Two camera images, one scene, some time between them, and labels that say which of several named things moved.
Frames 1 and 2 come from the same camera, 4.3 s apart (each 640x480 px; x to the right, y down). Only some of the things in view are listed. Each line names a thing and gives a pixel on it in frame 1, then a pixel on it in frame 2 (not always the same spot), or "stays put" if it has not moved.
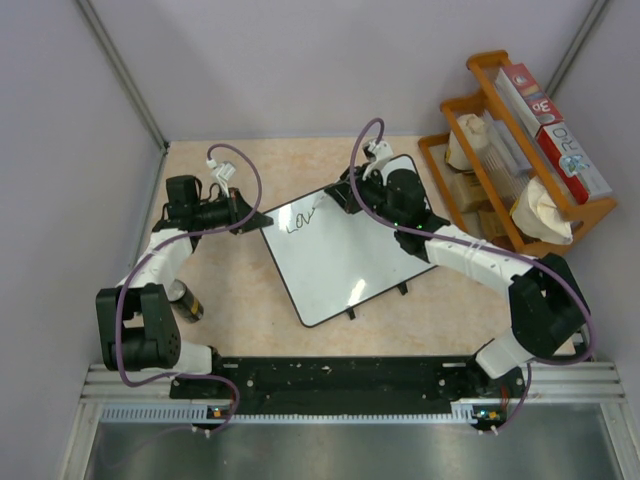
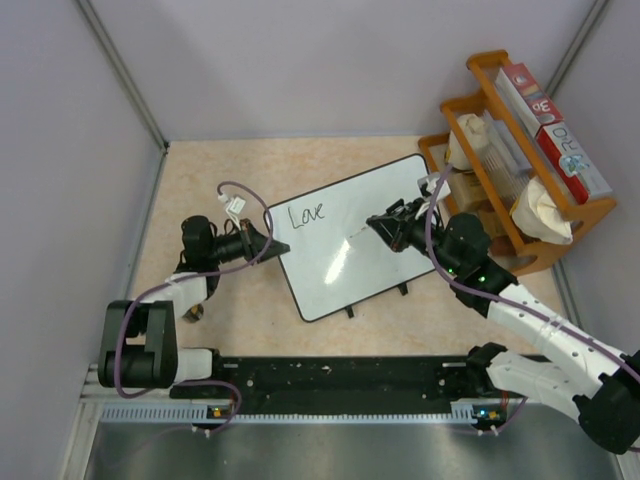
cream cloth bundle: [536, 215] stays put
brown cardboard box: [466, 192] stays put
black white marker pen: [321, 195] → [362, 229]
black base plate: [350, 384] stays put
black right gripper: [345, 195] → [391, 229]
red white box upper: [531, 107] stays put
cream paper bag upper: [457, 154] stays put
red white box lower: [585, 179] stays put
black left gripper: [237, 206] → [252, 241]
